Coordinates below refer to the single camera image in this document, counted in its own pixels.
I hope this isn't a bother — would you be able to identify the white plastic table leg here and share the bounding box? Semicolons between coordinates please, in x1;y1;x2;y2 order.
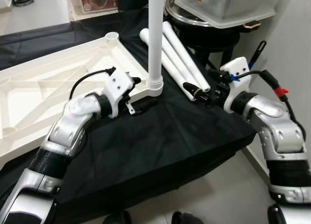
139;29;197;102
164;37;205;96
145;0;166;96
162;21;211;92

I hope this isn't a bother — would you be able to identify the black tablecloth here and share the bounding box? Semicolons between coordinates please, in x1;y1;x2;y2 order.
0;8;258;224

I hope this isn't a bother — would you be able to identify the clear plastic storage box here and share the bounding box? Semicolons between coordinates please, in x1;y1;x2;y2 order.
174;0;282;29

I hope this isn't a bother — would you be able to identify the clear bin orange lid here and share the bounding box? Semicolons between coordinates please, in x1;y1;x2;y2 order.
68;0;120;16

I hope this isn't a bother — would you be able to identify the black robot left foot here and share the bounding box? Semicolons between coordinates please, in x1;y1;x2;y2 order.
102;210;132;224

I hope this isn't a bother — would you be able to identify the black robot foot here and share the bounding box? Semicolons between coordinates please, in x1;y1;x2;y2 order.
102;210;132;224
171;212;205;224

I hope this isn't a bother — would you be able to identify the black robot right foot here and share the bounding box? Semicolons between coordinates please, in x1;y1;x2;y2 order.
171;212;205;224

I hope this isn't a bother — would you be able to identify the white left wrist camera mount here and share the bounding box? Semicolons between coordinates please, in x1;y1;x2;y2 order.
101;70;134;119

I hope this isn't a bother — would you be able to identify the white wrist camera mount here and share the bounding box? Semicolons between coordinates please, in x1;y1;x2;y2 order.
101;70;134;119
220;57;251;108

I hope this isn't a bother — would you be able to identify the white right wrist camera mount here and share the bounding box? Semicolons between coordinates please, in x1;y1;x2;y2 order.
220;57;251;108

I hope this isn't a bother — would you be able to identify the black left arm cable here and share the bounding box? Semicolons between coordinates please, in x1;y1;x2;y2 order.
69;67;116;101

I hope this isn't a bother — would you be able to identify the black right arm cable red connector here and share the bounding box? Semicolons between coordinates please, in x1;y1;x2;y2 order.
231;69;308;142

